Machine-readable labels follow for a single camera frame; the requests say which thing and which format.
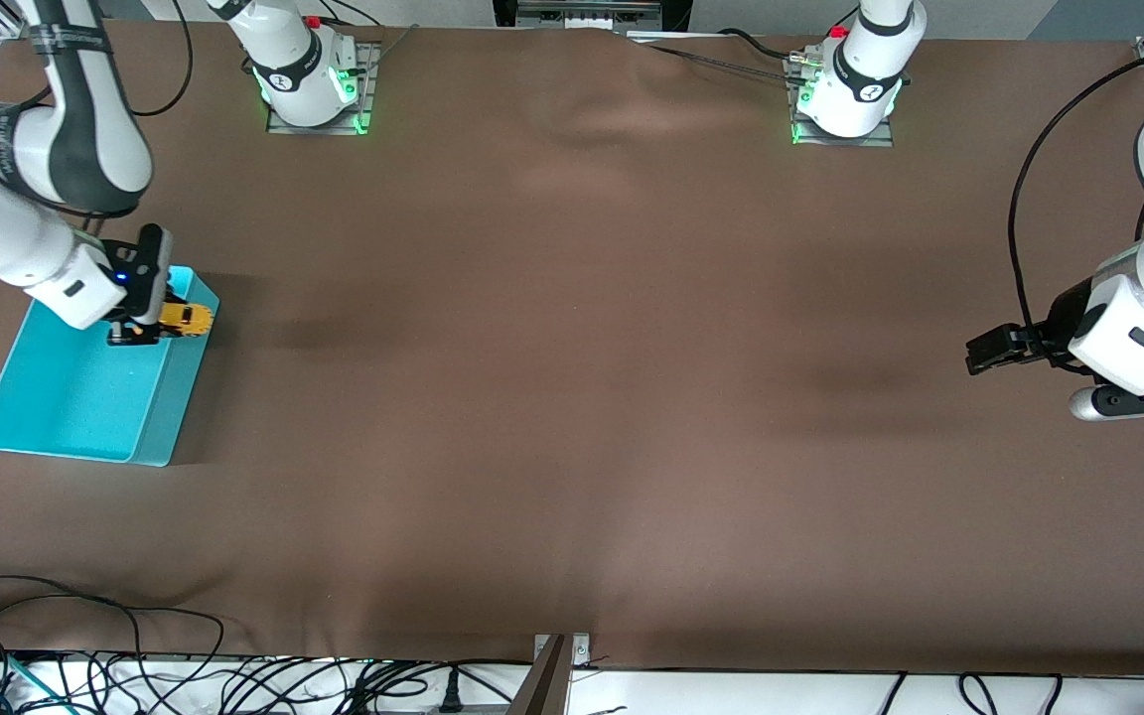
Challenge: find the yellow beetle toy car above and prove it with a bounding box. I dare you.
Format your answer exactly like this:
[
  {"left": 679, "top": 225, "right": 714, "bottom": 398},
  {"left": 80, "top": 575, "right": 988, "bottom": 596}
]
[{"left": 157, "top": 300, "right": 216, "bottom": 340}]

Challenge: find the turquoise plastic bin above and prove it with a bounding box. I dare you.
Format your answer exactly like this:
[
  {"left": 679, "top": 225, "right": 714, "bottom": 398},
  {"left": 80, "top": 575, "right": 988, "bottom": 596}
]
[{"left": 0, "top": 264, "right": 221, "bottom": 469}]

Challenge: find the brown table cloth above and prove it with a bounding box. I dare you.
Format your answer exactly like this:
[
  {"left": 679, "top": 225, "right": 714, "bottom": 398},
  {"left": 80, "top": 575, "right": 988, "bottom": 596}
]
[{"left": 0, "top": 20, "right": 1144, "bottom": 678}]

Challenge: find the black device with white strip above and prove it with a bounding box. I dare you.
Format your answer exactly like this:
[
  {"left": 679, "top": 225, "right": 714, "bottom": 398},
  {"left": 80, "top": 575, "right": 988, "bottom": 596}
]
[{"left": 492, "top": 0, "right": 692, "bottom": 33}]

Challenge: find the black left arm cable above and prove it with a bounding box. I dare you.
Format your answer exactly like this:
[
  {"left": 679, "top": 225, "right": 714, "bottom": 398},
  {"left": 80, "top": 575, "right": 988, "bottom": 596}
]
[{"left": 1008, "top": 45, "right": 1144, "bottom": 324}]

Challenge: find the black looping right arm cable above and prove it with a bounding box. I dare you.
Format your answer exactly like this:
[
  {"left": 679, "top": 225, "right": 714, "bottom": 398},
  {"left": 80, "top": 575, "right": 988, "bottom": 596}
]
[{"left": 130, "top": 0, "right": 196, "bottom": 118}]

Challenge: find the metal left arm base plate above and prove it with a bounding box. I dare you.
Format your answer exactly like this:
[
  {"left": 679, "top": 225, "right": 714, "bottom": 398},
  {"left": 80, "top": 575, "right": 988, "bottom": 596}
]
[{"left": 790, "top": 52, "right": 897, "bottom": 149}]

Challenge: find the long black floor cable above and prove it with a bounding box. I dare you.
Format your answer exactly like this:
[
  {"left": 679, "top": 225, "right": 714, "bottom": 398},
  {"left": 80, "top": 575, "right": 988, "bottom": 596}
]
[{"left": 0, "top": 575, "right": 226, "bottom": 696}]

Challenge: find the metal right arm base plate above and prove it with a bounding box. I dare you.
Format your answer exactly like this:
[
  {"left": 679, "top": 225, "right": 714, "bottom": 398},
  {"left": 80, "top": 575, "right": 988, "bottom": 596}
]
[{"left": 265, "top": 38, "right": 381, "bottom": 137}]

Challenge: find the thin black looped cable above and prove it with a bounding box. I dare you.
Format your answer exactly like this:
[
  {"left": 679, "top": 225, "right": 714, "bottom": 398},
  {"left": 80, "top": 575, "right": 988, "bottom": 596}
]
[{"left": 958, "top": 672, "right": 1002, "bottom": 715}]

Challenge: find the black cable to arm base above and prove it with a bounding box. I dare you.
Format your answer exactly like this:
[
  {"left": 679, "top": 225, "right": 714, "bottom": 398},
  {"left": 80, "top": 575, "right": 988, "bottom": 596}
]
[{"left": 632, "top": 27, "right": 811, "bottom": 82}]

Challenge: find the metal bracket with screws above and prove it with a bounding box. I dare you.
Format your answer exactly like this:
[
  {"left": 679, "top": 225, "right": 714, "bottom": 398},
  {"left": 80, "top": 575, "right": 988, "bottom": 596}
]
[{"left": 507, "top": 632, "right": 592, "bottom": 715}]

